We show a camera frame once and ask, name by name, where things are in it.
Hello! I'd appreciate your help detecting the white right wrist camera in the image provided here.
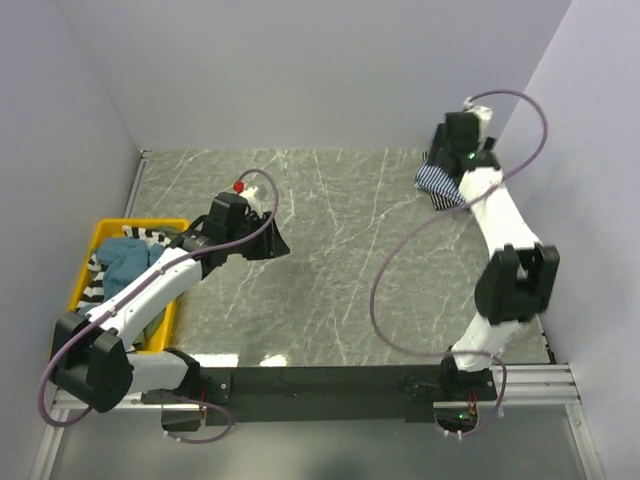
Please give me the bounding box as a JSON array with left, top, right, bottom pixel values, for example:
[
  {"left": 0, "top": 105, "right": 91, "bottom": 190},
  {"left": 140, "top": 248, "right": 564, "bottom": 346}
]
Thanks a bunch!
[{"left": 463, "top": 97, "right": 493, "bottom": 137}]

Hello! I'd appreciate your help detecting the black white striped tank top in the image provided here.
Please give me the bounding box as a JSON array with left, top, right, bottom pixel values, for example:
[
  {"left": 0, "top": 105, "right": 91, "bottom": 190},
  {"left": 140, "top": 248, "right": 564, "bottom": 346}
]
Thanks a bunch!
[{"left": 422, "top": 152, "right": 466, "bottom": 211}]

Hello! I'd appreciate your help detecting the black base beam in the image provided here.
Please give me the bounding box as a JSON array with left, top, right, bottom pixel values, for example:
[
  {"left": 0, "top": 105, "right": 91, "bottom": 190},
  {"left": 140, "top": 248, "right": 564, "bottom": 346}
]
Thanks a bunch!
[{"left": 141, "top": 365, "right": 496, "bottom": 433}]

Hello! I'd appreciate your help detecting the teal tank top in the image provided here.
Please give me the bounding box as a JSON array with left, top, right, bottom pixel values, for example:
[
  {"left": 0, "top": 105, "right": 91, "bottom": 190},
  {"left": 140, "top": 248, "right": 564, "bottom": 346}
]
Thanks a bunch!
[{"left": 96, "top": 237, "right": 164, "bottom": 300}]

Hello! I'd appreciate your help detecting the blue white striped tank top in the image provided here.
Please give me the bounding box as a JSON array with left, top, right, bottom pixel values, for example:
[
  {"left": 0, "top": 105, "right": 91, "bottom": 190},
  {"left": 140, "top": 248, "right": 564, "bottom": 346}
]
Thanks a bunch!
[{"left": 414, "top": 162, "right": 464, "bottom": 203}]

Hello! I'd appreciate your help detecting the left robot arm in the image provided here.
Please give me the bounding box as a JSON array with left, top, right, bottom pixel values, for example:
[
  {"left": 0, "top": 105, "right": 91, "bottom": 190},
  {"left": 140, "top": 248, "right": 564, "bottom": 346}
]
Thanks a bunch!
[{"left": 44, "top": 187, "right": 290, "bottom": 413}]

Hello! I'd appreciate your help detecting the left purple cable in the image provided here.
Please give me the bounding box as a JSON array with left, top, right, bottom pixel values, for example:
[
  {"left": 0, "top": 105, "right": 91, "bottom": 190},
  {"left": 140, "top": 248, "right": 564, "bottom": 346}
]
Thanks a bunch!
[{"left": 38, "top": 169, "right": 279, "bottom": 445}]

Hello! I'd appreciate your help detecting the wide striped black white top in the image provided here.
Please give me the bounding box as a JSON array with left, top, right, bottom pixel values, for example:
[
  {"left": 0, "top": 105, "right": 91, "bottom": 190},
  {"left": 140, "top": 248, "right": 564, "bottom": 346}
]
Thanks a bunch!
[{"left": 75, "top": 225, "right": 179, "bottom": 314}]

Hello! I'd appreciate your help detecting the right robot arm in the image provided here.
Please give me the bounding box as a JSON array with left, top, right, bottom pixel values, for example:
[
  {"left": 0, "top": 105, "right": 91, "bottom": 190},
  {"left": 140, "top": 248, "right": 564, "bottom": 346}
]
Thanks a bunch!
[{"left": 427, "top": 107, "right": 560, "bottom": 399}]

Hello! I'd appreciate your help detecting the yellow plastic bin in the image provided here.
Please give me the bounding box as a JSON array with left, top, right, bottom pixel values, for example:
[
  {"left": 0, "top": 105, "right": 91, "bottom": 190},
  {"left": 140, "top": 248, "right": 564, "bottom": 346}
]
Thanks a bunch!
[{"left": 68, "top": 218, "right": 189, "bottom": 354}]

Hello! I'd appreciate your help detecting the aluminium rail frame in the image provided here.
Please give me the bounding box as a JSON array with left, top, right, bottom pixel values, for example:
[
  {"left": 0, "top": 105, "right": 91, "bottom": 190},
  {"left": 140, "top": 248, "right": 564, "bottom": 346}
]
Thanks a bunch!
[{"left": 29, "top": 364, "right": 603, "bottom": 479}]

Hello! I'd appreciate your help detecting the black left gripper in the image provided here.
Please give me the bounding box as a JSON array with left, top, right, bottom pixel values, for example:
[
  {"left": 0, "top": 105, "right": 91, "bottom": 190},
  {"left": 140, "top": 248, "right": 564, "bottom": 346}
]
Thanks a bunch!
[{"left": 226, "top": 210, "right": 290, "bottom": 260}]

